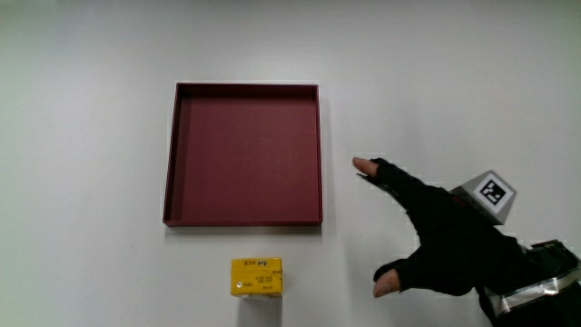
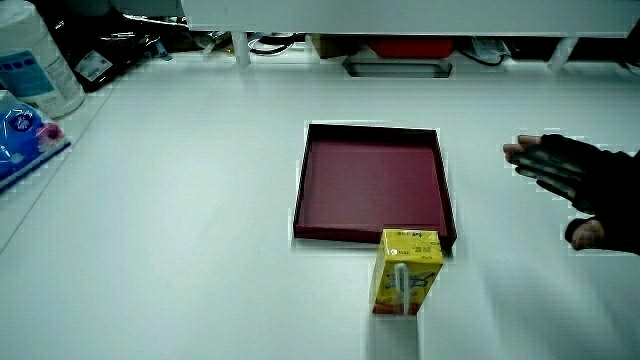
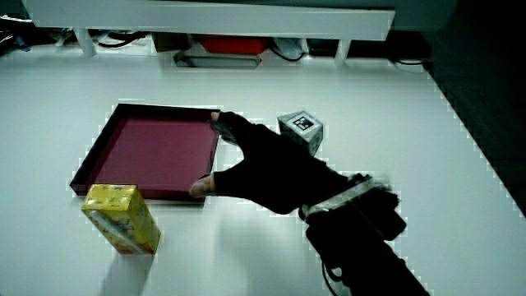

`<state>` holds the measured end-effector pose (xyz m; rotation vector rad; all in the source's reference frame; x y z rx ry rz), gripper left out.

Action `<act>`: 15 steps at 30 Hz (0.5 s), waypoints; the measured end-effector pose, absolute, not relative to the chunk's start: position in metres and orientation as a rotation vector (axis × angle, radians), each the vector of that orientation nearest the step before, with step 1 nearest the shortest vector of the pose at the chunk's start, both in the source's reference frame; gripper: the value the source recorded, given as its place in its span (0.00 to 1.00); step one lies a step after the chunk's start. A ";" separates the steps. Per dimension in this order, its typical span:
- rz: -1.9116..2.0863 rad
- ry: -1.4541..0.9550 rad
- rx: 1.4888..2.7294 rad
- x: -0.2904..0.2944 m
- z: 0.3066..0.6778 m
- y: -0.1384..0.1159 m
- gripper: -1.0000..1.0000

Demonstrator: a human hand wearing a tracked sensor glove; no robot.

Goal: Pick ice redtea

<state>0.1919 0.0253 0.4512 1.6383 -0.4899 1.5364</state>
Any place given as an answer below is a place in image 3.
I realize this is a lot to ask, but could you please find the person's right hand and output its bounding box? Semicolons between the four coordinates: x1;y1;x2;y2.
188;109;351;216

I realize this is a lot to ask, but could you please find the yellow ice redtea carton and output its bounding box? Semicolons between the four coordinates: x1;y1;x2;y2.
80;183;162;256

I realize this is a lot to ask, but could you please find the dark red tray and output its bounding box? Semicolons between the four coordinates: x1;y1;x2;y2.
68;102;223;203

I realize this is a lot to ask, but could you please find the white plastic bag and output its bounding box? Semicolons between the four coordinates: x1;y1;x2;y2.
271;37;309;59

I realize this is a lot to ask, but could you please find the red box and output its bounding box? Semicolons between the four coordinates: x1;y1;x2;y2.
196;35;271;56

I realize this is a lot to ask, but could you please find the black box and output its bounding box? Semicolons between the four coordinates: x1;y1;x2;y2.
307;30;433;61

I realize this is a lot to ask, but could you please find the white shelf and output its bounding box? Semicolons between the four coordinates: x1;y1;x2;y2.
22;0;396;67

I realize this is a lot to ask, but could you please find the brown box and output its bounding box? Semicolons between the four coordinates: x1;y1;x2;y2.
151;32;193;53

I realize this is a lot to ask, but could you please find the black glove cable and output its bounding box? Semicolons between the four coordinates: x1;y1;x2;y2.
320;258;344;296

